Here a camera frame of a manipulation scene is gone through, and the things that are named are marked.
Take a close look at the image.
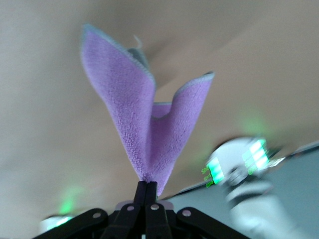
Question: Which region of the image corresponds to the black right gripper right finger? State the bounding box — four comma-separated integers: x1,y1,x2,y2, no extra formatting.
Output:
145,182,172,239

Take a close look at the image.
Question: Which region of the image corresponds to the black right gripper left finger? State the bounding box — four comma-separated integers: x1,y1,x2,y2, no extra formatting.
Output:
102,181,148,239

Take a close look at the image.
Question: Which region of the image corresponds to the purple microfibre towel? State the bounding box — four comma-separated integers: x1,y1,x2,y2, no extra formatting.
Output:
81,23,215,197

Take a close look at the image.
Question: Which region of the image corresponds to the brown table cover mat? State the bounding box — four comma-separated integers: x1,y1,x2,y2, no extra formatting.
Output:
0,0,319,217

